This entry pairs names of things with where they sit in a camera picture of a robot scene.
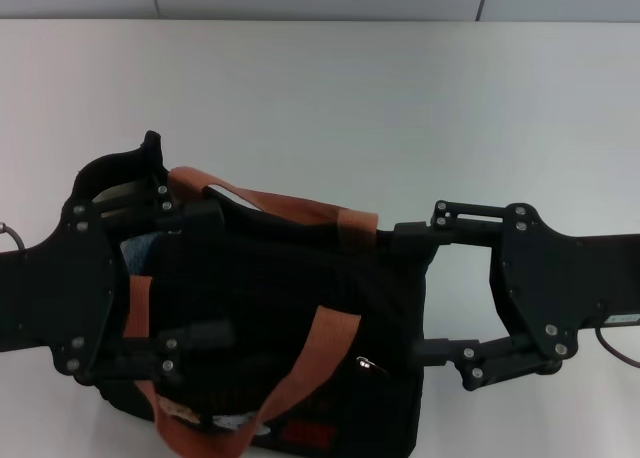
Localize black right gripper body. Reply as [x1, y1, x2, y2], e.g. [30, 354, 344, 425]
[492, 202, 640, 374]

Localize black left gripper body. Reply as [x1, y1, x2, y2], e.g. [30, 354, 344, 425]
[0, 203, 125, 379]

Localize black food bag orange straps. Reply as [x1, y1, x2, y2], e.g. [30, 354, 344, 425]
[64, 130, 441, 458]

